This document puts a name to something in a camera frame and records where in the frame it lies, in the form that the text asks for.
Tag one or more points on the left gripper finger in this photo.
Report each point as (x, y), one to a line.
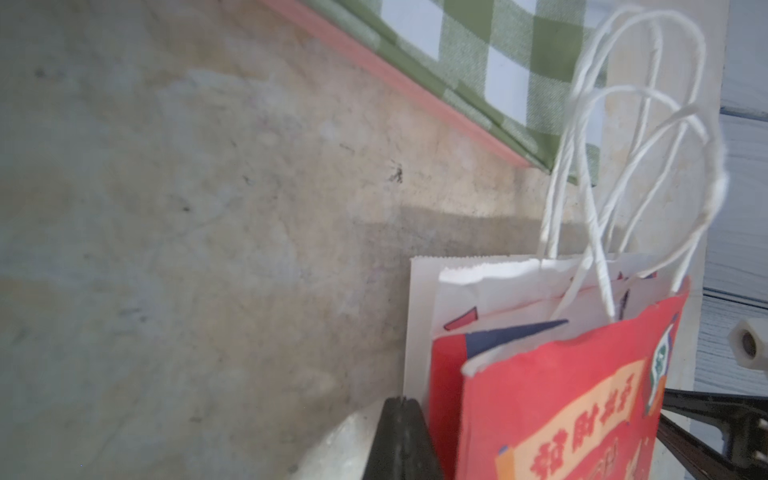
(402, 448)

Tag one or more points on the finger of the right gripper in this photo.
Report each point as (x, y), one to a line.
(724, 411)
(701, 461)

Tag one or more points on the red paper gift bag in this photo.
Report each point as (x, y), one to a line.
(584, 407)

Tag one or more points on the white Happy Every Day bag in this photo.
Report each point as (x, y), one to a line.
(467, 312)

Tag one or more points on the green checkered cloth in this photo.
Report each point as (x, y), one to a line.
(498, 70)

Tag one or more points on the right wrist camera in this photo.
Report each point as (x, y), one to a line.
(748, 341)

